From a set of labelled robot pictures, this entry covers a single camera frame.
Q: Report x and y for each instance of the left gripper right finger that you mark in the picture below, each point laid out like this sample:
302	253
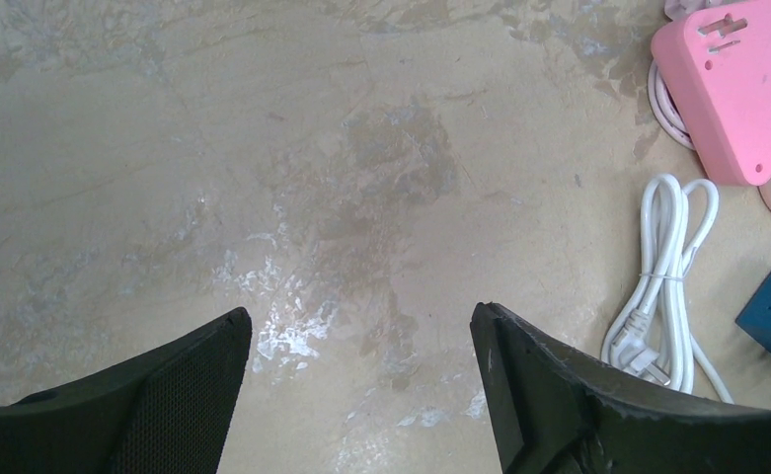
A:
555	409

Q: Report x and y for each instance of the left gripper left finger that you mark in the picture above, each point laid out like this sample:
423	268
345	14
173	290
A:
166	411

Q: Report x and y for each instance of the pink triangular power strip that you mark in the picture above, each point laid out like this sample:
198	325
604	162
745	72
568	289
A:
709	86

